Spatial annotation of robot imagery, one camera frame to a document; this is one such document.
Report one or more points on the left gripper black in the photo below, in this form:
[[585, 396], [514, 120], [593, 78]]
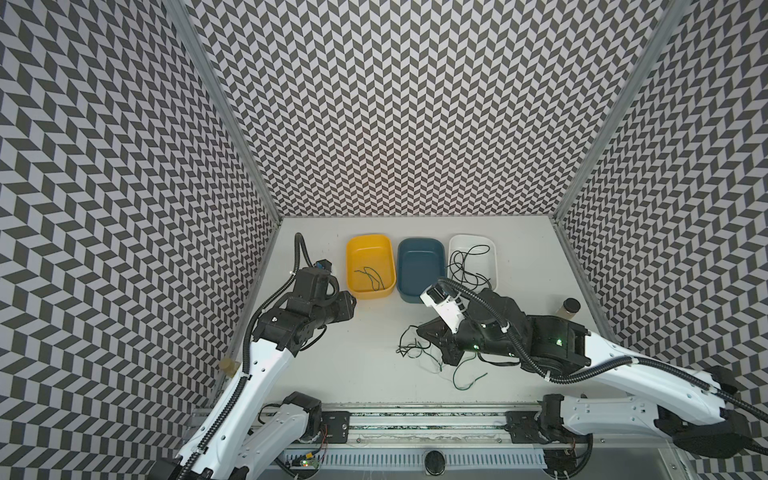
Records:
[[339, 306]]

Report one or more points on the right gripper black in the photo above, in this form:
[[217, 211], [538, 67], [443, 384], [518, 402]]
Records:
[[452, 342]]

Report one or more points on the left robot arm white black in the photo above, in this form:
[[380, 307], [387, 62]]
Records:
[[261, 366]]

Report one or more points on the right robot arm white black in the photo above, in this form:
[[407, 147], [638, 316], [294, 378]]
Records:
[[699, 411]]

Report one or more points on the yellow plastic bin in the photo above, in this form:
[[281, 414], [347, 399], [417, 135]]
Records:
[[370, 267]]

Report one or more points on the white plastic bin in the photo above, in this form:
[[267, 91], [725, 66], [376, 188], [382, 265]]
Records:
[[472, 262]]

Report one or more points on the spice jar black lid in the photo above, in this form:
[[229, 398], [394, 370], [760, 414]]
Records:
[[569, 308]]

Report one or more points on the dark teal plastic bin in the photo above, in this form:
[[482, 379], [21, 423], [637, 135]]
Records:
[[420, 262]]

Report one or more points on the small yellow round object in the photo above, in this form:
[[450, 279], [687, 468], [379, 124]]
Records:
[[229, 367]]

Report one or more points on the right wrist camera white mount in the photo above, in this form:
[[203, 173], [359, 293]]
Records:
[[446, 306]]

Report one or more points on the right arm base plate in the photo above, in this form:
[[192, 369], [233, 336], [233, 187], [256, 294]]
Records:
[[523, 427]]

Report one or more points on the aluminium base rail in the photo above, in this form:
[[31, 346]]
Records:
[[420, 423]]

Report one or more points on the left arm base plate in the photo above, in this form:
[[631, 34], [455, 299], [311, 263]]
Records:
[[334, 427]]

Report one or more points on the left corner aluminium post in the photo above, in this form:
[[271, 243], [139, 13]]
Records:
[[187, 35]]

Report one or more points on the corner aluminium post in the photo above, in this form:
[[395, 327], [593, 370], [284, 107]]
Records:
[[187, 35], [643, 68]]

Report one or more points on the right corner aluminium post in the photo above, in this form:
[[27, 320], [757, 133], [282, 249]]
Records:
[[643, 68]]

